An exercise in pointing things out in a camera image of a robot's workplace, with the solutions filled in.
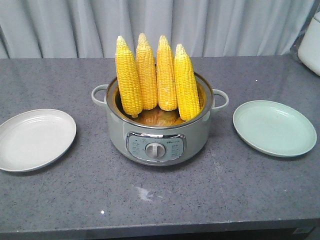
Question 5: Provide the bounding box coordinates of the white round plate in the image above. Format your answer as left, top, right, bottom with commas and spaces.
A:
0, 108, 77, 173

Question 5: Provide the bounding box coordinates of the white pleated curtain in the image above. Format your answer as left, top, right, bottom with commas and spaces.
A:
0, 0, 320, 59

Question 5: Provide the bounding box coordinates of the green round plate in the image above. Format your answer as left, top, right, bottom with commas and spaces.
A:
232, 100, 317, 158

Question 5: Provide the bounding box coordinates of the yellow corn cob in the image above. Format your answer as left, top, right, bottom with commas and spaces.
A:
135, 32, 158, 110
115, 35, 143, 118
156, 35, 178, 111
174, 43, 201, 121

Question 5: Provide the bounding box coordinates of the green electric cooking pot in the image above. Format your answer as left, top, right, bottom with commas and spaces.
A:
91, 73, 229, 166

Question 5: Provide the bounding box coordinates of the white rice cooker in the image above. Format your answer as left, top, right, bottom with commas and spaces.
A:
297, 12, 320, 76

